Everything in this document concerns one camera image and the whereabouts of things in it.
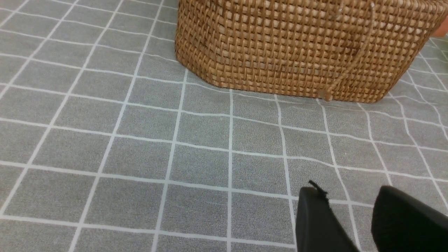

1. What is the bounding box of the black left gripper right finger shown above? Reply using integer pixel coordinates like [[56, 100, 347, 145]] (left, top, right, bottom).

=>
[[371, 185, 448, 252]]

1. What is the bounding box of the grey checked tablecloth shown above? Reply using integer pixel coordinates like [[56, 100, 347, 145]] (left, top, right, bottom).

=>
[[0, 0, 447, 252]]

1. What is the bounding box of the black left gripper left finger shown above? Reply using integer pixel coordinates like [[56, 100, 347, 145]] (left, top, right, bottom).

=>
[[295, 180, 359, 252]]

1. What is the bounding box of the woven rattan basket green lining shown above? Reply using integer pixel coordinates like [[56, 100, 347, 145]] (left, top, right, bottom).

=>
[[175, 0, 448, 103]]

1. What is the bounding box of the small orange cube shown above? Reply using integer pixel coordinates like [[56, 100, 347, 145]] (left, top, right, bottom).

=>
[[432, 16, 448, 38]]

